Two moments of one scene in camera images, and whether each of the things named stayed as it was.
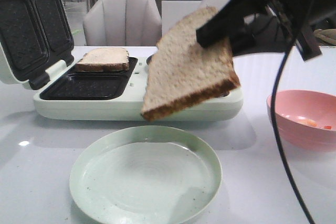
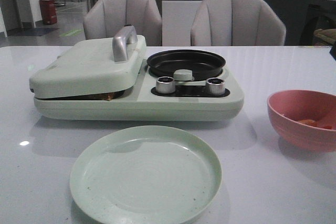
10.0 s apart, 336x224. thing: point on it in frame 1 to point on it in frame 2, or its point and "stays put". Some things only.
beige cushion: (327, 35) stays put
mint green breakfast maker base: (120, 95) stays put
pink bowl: (305, 119) stays put
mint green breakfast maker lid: (35, 31) to (93, 67)
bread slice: (181, 73) to (107, 96)
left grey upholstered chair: (123, 19) stays put
